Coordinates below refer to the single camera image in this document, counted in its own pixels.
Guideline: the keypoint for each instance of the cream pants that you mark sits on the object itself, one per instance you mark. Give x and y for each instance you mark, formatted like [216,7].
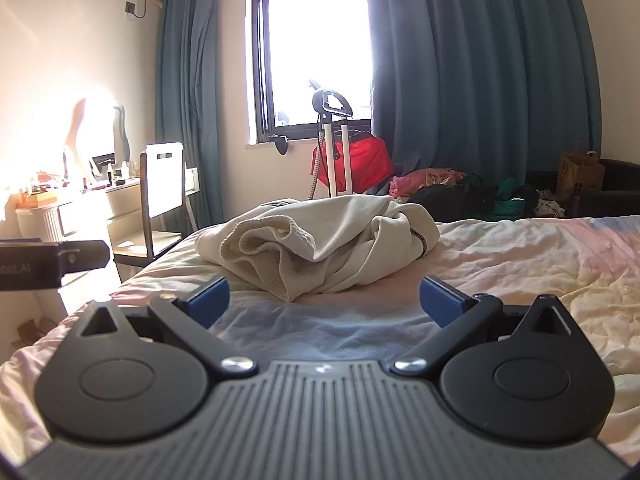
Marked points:
[320,245]

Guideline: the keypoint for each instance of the group of cosmetics bottles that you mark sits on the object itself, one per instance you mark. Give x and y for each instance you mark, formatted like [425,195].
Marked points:
[107,172]

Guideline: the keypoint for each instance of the black framed window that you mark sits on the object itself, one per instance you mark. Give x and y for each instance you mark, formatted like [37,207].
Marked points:
[310,35]

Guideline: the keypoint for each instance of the standing garment steamer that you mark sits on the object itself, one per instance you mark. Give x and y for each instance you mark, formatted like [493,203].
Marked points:
[327,105]

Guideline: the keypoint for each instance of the white patterned cloth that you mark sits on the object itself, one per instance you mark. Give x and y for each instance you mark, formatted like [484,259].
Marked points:
[549,208]

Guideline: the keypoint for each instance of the white dressing table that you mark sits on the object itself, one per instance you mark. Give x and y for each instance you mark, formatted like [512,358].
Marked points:
[120,200]

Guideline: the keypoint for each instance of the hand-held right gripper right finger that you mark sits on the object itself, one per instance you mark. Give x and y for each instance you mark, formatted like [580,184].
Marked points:
[440,302]

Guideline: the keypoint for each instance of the pink clothes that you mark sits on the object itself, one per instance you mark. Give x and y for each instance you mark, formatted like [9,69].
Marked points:
[415,180]

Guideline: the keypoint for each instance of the pastel bed blanket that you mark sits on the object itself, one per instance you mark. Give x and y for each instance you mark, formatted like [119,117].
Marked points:
[525,270]

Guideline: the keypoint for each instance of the curved vanity mirror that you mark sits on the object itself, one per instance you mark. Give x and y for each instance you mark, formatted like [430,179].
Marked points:
[120,130]

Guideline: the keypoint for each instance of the red cloth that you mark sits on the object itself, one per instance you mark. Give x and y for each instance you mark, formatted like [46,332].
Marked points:
[367,157]

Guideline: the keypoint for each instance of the black clothes pile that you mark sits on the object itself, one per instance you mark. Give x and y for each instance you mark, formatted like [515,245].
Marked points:
[450,200]

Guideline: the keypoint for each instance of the white wall outlet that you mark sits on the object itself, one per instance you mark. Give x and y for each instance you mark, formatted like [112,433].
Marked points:
[191,180]

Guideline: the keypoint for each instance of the narrow blue curtain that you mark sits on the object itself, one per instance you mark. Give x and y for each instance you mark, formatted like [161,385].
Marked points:
[200,85]

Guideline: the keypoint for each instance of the wide blue curtain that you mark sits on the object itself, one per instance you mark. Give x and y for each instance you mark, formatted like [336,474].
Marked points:
[475,60]

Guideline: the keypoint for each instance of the white backed chair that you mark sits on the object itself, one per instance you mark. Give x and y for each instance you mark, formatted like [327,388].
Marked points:
[162,180]

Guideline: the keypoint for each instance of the cardboard pieces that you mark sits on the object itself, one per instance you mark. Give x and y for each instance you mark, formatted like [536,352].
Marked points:
[35,332]

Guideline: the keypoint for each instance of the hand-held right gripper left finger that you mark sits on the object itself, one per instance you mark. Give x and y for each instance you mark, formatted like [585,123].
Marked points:
[207,297]

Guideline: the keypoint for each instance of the black armchair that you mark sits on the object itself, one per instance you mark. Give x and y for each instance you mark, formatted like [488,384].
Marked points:
[617,180]

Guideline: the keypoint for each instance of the wall power plug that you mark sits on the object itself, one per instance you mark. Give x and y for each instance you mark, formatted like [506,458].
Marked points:
[131,7]

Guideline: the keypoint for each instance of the green garment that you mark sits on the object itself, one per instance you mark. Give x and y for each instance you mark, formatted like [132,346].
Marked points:
[510,195]

